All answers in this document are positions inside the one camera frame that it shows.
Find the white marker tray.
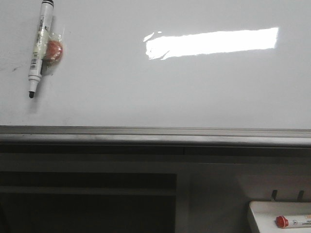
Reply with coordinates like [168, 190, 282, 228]
[247, 201, 311, 233]

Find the red capped whiteboard marker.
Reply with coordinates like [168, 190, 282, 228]
[275, 215, 311, 229]

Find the red round magnet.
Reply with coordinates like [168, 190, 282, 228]
[43, 33, 64, 66]

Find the white whiteboard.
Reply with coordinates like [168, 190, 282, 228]
[0, 0, 311, 147]

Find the white black whiteboard marker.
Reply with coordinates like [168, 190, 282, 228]
[28, 0, 54, 99]

